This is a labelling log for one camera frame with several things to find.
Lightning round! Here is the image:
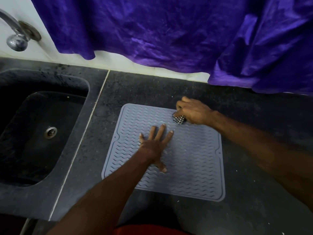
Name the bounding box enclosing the purple cloth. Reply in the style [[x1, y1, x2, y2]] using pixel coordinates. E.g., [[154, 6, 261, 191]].
[[29, 0, 313, 96]]

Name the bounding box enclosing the person's left hand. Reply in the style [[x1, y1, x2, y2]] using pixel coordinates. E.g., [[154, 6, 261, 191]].
[[139, 124, 174, 173]]

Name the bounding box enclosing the chrome wall tap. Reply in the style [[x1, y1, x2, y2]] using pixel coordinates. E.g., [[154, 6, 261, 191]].
[[0, 8, 42, 52]]

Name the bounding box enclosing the black stone sink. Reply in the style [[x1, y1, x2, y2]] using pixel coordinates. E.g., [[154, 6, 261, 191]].
[[0, 68, 90, 187]]

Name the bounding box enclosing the person's left forearm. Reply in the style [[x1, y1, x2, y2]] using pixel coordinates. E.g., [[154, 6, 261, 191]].
[[46, 154, 157, 235]]

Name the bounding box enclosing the black white checkered cloth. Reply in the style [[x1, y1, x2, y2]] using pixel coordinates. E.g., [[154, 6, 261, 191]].
[[172, 112, 187, 126]]

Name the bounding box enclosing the grey ribbed silicone mat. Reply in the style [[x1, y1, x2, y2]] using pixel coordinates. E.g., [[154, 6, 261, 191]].
[[101, 103, 226, 202]]

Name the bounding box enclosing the person's right forearm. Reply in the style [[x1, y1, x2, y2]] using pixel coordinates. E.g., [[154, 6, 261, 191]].
[[208, 110, 313, 214]]

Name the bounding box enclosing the metal sink drain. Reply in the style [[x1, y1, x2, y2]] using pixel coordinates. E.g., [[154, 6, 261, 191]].
[[44, 126, 58, 140]]

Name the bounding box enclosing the person's right hand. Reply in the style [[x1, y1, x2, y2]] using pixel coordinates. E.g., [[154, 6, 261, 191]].
[[176, 96, 216, 127]]

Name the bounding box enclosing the person's red garment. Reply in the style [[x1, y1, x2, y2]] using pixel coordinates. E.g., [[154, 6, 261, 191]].
[[112, 224, 194, 235]]

